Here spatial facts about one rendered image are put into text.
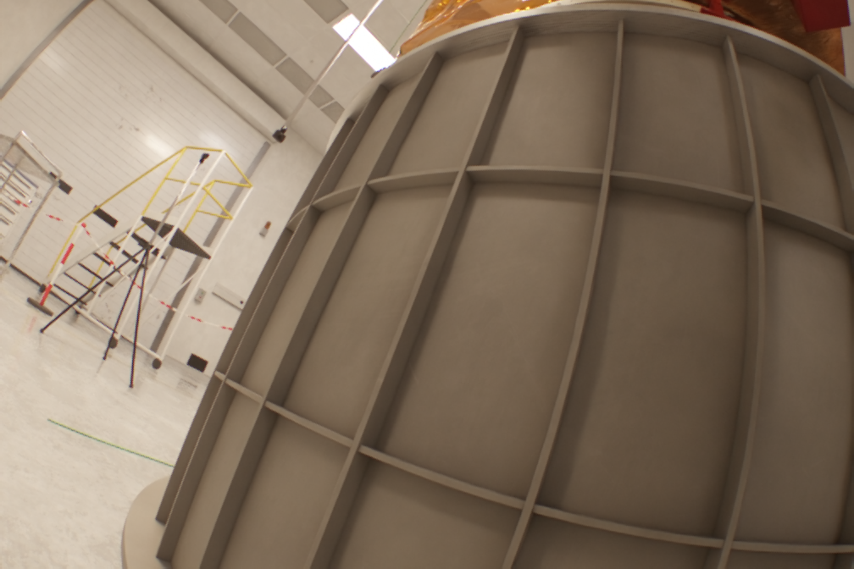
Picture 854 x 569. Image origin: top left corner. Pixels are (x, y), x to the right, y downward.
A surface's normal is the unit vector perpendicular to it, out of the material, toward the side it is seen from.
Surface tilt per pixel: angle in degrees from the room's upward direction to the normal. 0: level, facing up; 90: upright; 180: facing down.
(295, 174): 90
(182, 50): 90
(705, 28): 180
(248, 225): 90
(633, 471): 90
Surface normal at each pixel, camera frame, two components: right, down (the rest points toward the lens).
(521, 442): -0.34, -0.52
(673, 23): -0.33, 0.85
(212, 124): 0.72, -0.05
